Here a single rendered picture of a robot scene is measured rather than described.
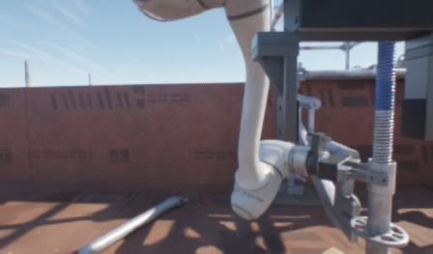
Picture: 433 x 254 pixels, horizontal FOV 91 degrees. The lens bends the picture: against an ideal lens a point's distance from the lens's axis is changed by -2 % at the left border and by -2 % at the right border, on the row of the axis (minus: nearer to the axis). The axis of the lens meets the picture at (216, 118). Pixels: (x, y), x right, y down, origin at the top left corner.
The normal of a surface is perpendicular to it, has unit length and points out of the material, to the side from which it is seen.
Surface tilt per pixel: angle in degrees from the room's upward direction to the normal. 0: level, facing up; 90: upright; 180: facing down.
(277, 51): 90
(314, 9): 90
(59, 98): 90
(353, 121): 90
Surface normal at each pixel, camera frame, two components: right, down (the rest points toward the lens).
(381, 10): 0.00, 0.07
